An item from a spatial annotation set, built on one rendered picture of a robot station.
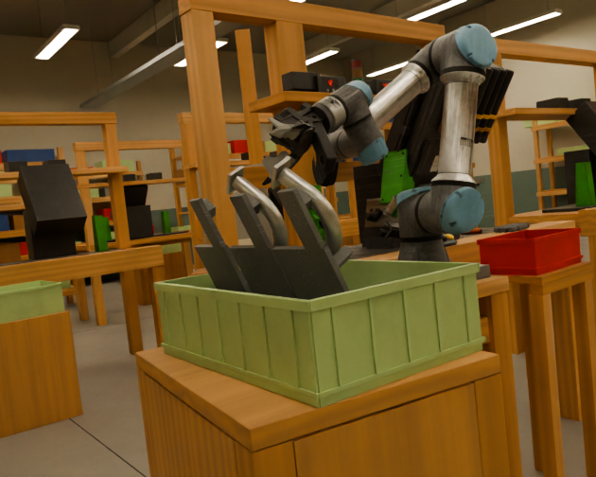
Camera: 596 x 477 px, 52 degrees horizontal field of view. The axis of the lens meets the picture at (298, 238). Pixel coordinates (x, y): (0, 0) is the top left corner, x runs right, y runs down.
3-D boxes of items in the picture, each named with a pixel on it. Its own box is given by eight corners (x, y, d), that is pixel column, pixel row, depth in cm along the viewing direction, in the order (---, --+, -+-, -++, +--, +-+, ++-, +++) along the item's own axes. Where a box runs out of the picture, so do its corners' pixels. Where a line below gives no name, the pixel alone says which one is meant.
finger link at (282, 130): (253, 122, 124) (274, 127, 132) (273, 138, 122) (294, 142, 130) (260, 109, 123) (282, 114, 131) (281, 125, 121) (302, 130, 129)
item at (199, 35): (462, 228, 319) (445, 43, 313) (221, 273, 225) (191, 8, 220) (447, 229, 326) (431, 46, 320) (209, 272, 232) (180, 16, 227)
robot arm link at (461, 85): (447, 236, 167) (464, 42, 169) (486, 237, 153) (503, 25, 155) (411, 232, 162) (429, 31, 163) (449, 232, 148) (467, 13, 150)
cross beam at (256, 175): (431, 173, 318) (429, 156, 317) (221, 191, 237) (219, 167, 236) (424, 174, 322) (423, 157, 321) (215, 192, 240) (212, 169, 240)
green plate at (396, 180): (415, 206, 238) (419, 153, 240) (401, 202, 233) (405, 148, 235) (393, 207, 247) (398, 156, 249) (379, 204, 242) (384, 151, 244)
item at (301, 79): (322, 90, 249) (320, 72, 249) (293, 88, 240) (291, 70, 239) (310, 93, 255) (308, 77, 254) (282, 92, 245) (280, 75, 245)
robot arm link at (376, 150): (372, 155, 156) (352, 116, 153) (396, 150, 146) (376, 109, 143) (349, 169, 153) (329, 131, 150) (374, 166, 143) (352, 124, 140)
